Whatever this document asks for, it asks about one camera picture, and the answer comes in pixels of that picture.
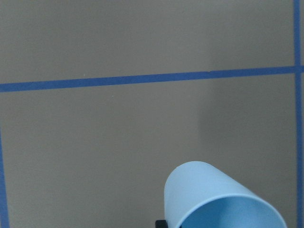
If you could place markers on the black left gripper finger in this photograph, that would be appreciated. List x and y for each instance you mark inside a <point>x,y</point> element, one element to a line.
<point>160,224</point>

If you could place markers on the light blue cup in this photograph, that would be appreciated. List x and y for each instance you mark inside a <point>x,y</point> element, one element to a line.
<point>198,195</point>

